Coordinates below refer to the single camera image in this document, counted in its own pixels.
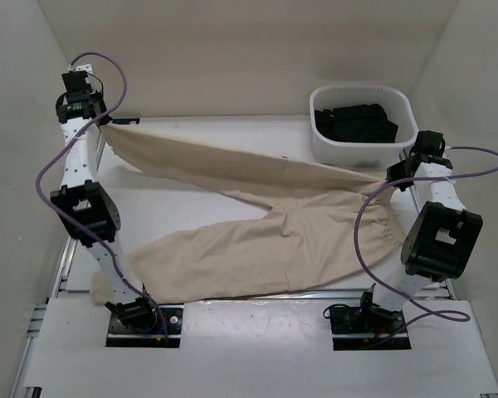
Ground white plastic basket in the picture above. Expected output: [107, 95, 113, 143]
[309, 82, 418, 168]

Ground purple cable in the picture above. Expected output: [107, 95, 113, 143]
[353, 145, 498, 345]
[35, 51, 169, 337]

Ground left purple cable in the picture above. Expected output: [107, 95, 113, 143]
[35, 51, 169, 337]

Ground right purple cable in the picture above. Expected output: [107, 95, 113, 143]
[353, 145, 498, 345]

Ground beige trousers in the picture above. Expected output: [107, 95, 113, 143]
[102, 124, 406, 303]

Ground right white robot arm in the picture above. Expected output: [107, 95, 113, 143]
[356, 131, 483, 332]

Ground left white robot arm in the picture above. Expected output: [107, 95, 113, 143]
[50, 66, 158, 332]

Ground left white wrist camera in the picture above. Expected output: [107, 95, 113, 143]
[68, 64, 94, 78]

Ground black trousers in basket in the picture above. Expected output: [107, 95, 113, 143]
[314, 104, 398, 143]

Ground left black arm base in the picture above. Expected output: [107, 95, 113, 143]
[105, 305, 184, 348]

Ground blue corner label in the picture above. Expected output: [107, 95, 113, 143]
[112, 118, 140, 125]

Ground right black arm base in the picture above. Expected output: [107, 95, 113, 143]
[323, 303, 411, 351]

